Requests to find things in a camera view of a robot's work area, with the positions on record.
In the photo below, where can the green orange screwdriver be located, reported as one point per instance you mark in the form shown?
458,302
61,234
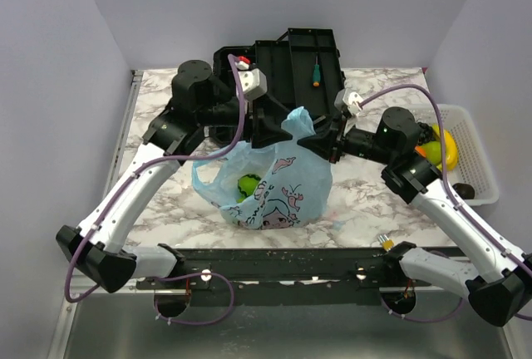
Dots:
316,75

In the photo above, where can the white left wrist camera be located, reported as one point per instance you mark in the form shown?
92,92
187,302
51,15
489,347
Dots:
253,83

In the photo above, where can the white plastic fruit basket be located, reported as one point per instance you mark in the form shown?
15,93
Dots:
473,166

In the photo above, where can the dark purple grape bunch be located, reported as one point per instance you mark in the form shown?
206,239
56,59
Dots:
426,134

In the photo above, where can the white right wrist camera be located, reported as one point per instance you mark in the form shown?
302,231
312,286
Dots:
348,102

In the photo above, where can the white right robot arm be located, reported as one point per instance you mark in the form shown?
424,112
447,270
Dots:
496,281

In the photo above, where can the light blue printed plastic bag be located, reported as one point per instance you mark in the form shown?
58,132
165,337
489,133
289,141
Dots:
294,188

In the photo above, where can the yellow connector plug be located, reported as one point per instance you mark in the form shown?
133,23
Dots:
386,243

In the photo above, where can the orange fruit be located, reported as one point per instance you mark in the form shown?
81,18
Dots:
420,151

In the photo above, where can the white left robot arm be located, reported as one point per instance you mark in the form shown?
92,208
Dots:
97,245

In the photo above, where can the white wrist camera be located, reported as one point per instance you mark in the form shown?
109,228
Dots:
348,102
253,83

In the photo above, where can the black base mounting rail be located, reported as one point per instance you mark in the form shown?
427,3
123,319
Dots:
279,276

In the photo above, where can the black open toolbox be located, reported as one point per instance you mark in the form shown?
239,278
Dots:
287,62

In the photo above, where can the yellow banana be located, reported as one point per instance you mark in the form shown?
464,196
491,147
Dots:
452,152

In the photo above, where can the green pear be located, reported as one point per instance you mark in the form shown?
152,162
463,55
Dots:
432,151

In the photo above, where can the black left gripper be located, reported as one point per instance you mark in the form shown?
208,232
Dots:
266,131

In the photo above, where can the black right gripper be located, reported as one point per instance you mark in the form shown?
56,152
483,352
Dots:
327,145

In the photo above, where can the dark plum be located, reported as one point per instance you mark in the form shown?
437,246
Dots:
465,191

